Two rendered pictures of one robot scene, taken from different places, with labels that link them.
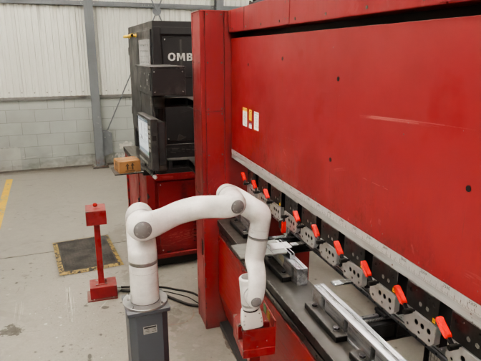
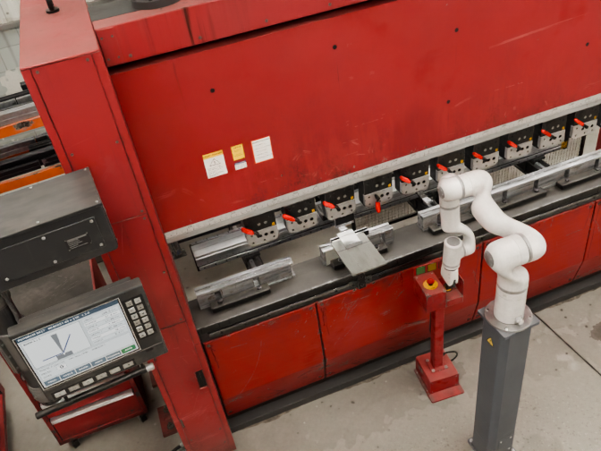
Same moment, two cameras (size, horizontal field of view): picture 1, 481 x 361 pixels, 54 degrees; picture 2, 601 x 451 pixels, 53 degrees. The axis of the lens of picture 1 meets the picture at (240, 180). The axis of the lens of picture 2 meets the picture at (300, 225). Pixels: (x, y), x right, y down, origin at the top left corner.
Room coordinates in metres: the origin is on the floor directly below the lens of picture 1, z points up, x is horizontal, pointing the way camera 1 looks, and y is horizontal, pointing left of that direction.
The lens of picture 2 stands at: (2.55, 2.14, 2.97)
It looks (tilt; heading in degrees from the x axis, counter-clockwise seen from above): 38 degrees down; 273
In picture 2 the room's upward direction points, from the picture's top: 9 degrees counter-clockwise
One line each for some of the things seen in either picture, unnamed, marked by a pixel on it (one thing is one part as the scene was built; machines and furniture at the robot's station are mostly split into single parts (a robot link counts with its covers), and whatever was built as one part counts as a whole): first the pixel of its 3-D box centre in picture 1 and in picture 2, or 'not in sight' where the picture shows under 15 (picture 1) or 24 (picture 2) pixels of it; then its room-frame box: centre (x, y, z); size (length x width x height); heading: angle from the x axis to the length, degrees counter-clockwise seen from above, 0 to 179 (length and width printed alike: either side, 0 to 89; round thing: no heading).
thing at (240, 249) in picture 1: (258, 248); (358, 253); (2.41, -0.10, 1.00); 0.26 x 0.18 x 0.01; 108
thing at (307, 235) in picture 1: (315, 226); (410, 174); (2.10, -0.35, 1.24); 0.15 x 0.09 x 0.17; 18
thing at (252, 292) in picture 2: (240, 228); (241, 297); (3.01, 0.00, 0.89); 0.30 x 0.05 x 0.03; 18
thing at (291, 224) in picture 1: (297, 213); (375, 186); (2.29, -0.29, 1.24); 0.15 x 0.09 x 0.17; 18
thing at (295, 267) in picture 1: (287, 261); (356, 243); (2.41, -0.26, 0.92); 0.39 x 0.06 x 0.10; 18
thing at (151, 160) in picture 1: (152, 140); (91, 335); (3.43, 0.65, 1.42); 0.45 x 0.12 x 0.36; 23
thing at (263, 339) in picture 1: (253, 328); (438, 285); (2.03, -0.06, 0.75); 0.20 x 0.16 x 0.18; 14
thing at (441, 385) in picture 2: not in sight; (438, 374); (2.02, -0.03, 0.06); 0.25 x 0.20 x 0.12; 104
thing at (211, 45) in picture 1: (253, 175); (143, 254); (3.44, -0.10, 1.15); 0.85 x 0.25 x 2.30; 108
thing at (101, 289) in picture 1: (99, 251); not in sight; (3.72, 1.20, 0.41); 0.25 x 0.20 x 0.83; 108
